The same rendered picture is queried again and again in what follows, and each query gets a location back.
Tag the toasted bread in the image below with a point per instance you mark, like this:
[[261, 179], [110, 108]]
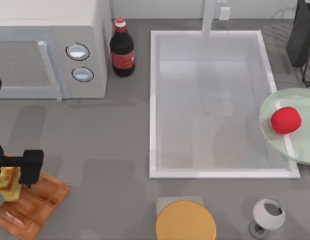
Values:
[[10, 185]]

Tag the wooden cutting board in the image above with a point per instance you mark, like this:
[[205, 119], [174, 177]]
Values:
[[42, 197]]

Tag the microwave oven door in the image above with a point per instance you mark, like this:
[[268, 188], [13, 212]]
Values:
[[22, 65]]

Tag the small round microwave knob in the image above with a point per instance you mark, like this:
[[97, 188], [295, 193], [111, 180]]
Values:
[[82, 74]]

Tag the large round microwave knob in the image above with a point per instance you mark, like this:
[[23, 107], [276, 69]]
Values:
[[77, 52]]

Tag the pale microwave oven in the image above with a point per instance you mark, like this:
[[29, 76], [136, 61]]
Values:
[[99, 50]]

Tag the dark bottle with red cap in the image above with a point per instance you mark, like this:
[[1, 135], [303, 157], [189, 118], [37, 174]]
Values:
[[122, 50]]

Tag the yellow round coaster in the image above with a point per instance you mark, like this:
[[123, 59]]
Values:
[[184, 222]]

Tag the white sink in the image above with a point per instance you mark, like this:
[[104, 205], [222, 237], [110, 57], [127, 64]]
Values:
[[209, 100]]

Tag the tall white tap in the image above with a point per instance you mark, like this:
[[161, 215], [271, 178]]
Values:
[[207, 17]]

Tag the white goblet cup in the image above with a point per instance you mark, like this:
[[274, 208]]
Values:
[[268, 217]]

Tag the red apple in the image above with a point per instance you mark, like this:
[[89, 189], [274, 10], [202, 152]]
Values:
[[285, 120]]

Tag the pale green plate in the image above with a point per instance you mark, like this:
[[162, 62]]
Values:
[[302, 147]]

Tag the white wall socket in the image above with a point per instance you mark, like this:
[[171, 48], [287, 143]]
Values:
[[224, 13]]

